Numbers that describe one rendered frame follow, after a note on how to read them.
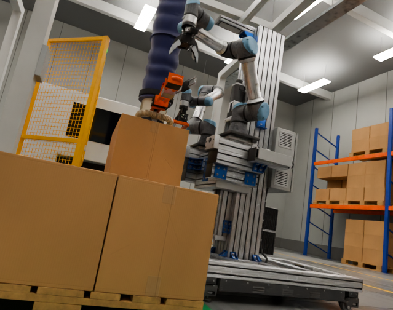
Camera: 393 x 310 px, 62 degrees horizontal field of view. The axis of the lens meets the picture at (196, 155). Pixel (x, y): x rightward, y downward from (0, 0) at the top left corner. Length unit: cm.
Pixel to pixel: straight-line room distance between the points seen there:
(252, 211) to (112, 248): 142
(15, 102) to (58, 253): 225
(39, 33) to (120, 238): 261
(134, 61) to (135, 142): 1072
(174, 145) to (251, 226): 89
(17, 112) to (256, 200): 217
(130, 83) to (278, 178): 1006
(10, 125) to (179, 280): 235
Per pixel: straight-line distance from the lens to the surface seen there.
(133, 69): 1237
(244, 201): 239
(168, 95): 174
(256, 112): 217
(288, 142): 261
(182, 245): 126
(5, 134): 324
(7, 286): 124
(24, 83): 334
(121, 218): 120
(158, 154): 186
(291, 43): 786
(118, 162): 181
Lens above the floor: 42
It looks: 12 degrees up
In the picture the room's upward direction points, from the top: 10 degrees clockwise
